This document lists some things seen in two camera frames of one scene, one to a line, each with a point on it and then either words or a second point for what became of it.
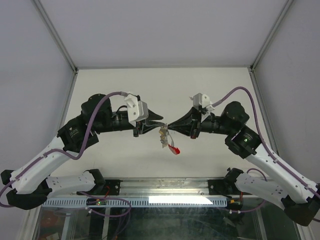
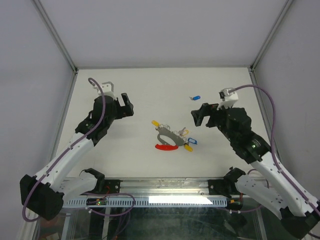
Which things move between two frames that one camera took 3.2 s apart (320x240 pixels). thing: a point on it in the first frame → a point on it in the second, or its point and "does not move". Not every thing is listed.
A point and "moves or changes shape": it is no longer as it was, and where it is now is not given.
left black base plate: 109,187 does not move
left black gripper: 142,129 → 125,110
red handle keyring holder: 174,149 moves or changes shape
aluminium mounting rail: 164,187 does not move
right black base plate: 224,187 does not move
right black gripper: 189,124 → 206,109
